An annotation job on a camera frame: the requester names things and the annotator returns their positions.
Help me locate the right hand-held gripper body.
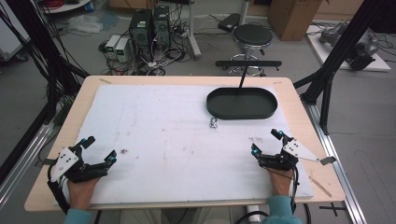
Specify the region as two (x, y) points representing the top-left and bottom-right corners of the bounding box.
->
(257, 138), (321, 172)

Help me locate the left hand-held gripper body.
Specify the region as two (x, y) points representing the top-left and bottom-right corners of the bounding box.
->
(47, 147), (108, 185)

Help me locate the black oval tray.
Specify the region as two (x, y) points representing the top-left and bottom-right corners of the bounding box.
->
(205, 87), (278, 121)

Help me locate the person's left hand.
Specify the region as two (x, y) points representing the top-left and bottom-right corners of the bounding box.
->
(66, 176), (103, 212)

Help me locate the person's right hand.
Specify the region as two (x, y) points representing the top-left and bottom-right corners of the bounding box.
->
(267, 167), (295, 198)

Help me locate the wooden table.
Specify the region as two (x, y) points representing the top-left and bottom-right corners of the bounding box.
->
(23, 75), (347, 213)

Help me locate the thin wooden stick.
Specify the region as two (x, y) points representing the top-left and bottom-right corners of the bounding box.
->
(308, 175), (333, 199)

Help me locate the black tape cross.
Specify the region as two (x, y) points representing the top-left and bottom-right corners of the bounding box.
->
(318, 202), (347, 217)

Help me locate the white floor board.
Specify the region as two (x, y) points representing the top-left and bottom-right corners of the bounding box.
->
(305, 23), (392, 74)

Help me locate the white power supply unit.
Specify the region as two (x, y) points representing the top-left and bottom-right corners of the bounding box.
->
(105, 34), (121, 60)
(114, 37), (131, 63)

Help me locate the black round stool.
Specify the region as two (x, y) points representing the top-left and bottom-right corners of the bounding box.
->
(228, 22), (275, 77)

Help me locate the grey device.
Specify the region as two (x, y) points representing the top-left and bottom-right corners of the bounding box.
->
(318, 21), (349, 45)

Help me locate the black device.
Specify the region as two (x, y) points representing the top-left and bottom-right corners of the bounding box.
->
(346, 36), (381, 72)

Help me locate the cardboard box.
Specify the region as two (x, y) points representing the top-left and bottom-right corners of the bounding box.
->
(267, 0), (324, 42)

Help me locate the clear plastic bag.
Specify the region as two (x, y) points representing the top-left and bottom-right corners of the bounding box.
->
(65, 13), (105, 35)

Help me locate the flat black box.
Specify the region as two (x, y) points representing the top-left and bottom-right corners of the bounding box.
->
(217, 12), (242, 34)

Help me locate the black computer tower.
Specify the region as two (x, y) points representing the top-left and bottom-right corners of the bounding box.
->
(151, 5), (172, 49)
(128, 8), (154, 63)

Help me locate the white desk leg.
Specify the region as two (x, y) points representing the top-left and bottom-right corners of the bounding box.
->
(186, 0), (203, 61)

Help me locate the white round table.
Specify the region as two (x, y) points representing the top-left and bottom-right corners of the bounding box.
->
(40, 0), (93, 15)

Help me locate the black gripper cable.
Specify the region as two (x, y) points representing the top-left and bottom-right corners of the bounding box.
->
(46, 162), (71, 215)
(289, 166), (301, 216)

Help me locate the aluminium rail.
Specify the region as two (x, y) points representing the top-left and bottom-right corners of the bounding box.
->
(0, 121), (56, 208)
(302, 100), (369, 224)

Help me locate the black metal frame post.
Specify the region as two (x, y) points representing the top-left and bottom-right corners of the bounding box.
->
(5, 0), (91, 126)
(293, 0), (396, 135)

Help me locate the tangle of floor cables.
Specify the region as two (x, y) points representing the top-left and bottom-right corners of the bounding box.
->
(98, 12), (191, 77)

